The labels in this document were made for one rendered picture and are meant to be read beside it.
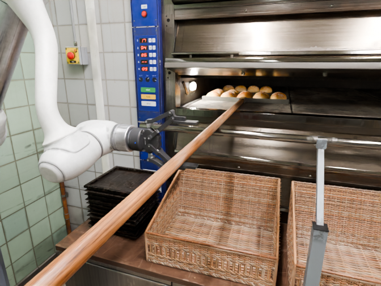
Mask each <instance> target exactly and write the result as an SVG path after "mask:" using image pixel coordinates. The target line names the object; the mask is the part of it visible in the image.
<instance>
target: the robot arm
mask: <svg viewBox="0 0 381 286"><path fill-rule="evenodd" d="M48 1H49V0H0V146H1V145H2V144H3V143H4V141H5V139H6V136H7V127H6V118H7V116H6V114H5V112H4V111H3V109H1V107H2V105H3V101H4V99H5V96H6V93H7V90H8V87H9V85H10V82H11V79H12V75H13V73H14V70H15V67H16V64H17V62H18V59H19V56H20V53H21V51H22V47H23V44H24V41H25V39H26V36H27V33H28V31H29V32H30V34H31V36H32V39H33V43H34V46H35V107H36V113H37V117H38V120H39V123H40V125H41V128H42V130H43V133H44V142H43V144H42V146H43V148H44V153H43V154H42V155H41V157H40V159H39V164H38V168H39V172H40V174H41V175H42V176H43V177H44V178H45V179H46V180H48V181H50V182H54V183H61V182H65V181H68V180H72V179H74V178H76V177H78V176H80V175H81V174H83V173H84V172H85V171H87V170H88V169H89V168H90V167H91V166H93V165H94V164H95V162H96V161H97V160H98V159H99V158H100V157H102V156H104V155H106V154H109V153H111V152H112V151H119V152H120V151H122V152H133V151H134V150H135V151H140V152H147V153H148V158H147V159H146V160H147V161H148V162H151V163H153V164H155V165H157V166H158V167H160V168H161V167H162V166H163V165H164V164H165V163H167V162H168V161H169V160H170V159H171V157H169V156H168V155H167V154H166V153H165V152H164V151H163V149H162V148H161V145H162V143H161V136H160V132H161V131H162V130H164V129H165V128H166V127H168V126H169V125H170V124H171V123H172V122H173V123H174V124H186V125H197V124H198V122H199V121H197V120H187V117H185V116H176V115H175V110H170V111H168V112H166V113H164V114H162V115H159V116H157V117H155V118H153V119H147V120H145V124H146V125H147V128H137V127H136V126H135V125H128V124H117V123H115V122H113V121H108V120H89V121H84V122H82V123H80V124H78V125H77V126H76V127H72V126H70V125H68V124H66V123H65V122H64V120H63V119H62V117H61V115H60V113H59V111H58V107H57V79H58V45H57V39H56V35H55V33H54V29H53V26H52V24H51V21H50V19H49V16H48V13H47V11H46V8H45V5H46V4H47V3H48ZM169 115H170V118H169V119H168V120H167V121H166V122H165V123H164V124H162V125H161V126H160V127H159V128H158V129H157V130H154V129H153V128H152V127H151V126H152V125H153V124H154V122H156V121H158V120H160V119H163V118H165V117H167V116H169ZM157 150H158V151H157ZM153 152H154V153H155V154H156V155H158V156H159V157H160V158H161V159H162V160H164V162H163V161H162V160H161V159H159V158H157V157H155V156H154V155H153V154H152V153H153ZM197 167H198V164H197V163H189V162H184V163H183V164H182V165H181V166H180V167H179V168H178V170H185V169H196V168H197Z"/></svg>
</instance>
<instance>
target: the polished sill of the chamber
mask: <svg viewBox="0 0 381 286"><path fill-rule="evenodd" d="M226 111H227V110H224V109H214V108H194V107H178V108H176V115H179V116H195V117H212V118H219V117H220V116H221V115H222V114H223V113H225V112H226ZM228 119H238V120H254V121H271V122H280V123H297V124H314V125H331V126H340V127H356V128H373V129H381V118H375V117H355V116H336V115H316V114H305V113H284V112H265V111H245V110H236V111H235V112H234V113H233V114H232V115H231V116H230V117H229V118H228Z"/></svg>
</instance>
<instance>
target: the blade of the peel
mask: <svg viewBox="0 0 381 286"><path fill-rule="evenodd" d="M202 100H213V101H226V102H237V101H238V100H239V98H235V97H221V96H206V95H205V96H202ZM246 102H250V103H274V104H289V97H288V96H287V99H262V98H246Z"/></svg>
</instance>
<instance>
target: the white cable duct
mask: <svg viewBox="0 0 381 286"><path fill-rule="evenodd" d="M85 6H86V17H87V27H88V38H89V44H90V55H91V65H92V76H93V82H94V93H95V103H96V114H97V119H98V120H105V112H104V100H103V89H102V82H101V71H100V59H99V47H98V36H97V29H96V18H95V6H94V0H85ZM101 162H102V168H103V174H104V173H105V172H107V171H108V170H110V165H109V154H106V155H104V156H102V157H101Z"/></svg>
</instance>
